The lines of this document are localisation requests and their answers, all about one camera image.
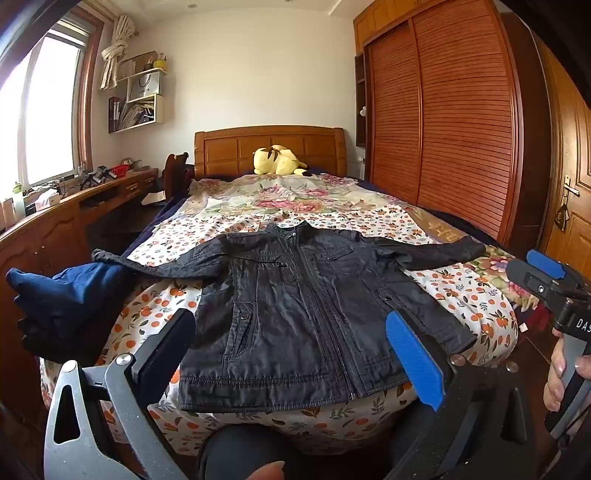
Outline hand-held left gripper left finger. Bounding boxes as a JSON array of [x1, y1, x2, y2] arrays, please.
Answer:
[[44, 308, 199, 480]]

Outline person's left hand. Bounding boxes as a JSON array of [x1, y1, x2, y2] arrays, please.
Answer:
[[247, 460, 286, 480]]

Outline black jacket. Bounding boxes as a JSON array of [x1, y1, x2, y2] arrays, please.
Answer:
[[92, 220, 486, 414]]

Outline white paper bag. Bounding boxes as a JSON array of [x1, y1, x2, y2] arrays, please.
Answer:
[[127, 69, 160, 103]]

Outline person's right hand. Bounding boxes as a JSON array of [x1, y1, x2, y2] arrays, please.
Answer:
[[542, 339, 570, 412]]

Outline wooden slatted wardrobe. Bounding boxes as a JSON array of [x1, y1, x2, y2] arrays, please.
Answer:
[[353, 0, 527, 250]]

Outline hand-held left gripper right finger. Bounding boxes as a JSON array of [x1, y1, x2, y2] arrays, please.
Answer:
[[383, 308, 539, 480]]

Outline dark blue folded garment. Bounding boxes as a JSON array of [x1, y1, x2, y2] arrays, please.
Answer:
[[7, 263, 139, 333]]

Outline black folded garment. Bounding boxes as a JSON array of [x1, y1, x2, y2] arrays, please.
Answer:
[[16, 314, 107, 366]]

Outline yellow plush toy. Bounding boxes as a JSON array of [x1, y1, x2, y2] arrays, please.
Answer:
[[252, 144, 308, 176]]

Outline wooden headboard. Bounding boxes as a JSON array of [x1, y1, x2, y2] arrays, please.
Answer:
[[194, 126, 348, 181]]

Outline white wall shelf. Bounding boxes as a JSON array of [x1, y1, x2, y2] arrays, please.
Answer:
[[107, 51, 167, 134]]

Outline pink floral quilt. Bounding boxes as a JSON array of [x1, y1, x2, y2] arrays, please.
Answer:
[[187, 173, 541, 315]]

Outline person's leg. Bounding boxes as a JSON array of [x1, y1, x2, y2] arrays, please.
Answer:
[[198, 422, 389, 480]]

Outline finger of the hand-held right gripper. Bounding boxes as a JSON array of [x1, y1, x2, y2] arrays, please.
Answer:
[[526, 249, 589, 300], [505, 258, 571, 319]]

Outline long wooden desk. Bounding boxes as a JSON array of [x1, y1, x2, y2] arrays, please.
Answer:
[[0, 167, 160, 416]]

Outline white bottle with green cap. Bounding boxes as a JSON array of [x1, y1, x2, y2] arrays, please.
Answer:
[[11, 181, 26, 222]]

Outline orange print white blanket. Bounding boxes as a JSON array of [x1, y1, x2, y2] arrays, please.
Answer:
[[39, 203, 522, 462]]

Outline wooden door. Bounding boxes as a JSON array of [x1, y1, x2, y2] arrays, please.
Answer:
[[536, 37, 591, 273]]

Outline wood framed window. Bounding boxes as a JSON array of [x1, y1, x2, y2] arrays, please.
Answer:
[[0, 18, 95, 195]]

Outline tied beige curtain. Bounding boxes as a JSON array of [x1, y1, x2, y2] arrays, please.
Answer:
[[100, 14, 138, 90]]

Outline dark wooden chair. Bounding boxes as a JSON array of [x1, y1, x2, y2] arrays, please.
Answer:
[[161, 152, 195, 204]]

